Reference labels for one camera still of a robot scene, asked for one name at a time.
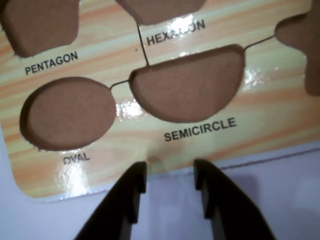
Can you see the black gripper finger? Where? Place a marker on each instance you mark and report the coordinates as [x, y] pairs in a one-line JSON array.
[[120, 200], [225, 205]]

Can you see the wooden shape puzzle board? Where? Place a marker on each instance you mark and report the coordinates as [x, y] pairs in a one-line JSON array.
[[100, 62]]

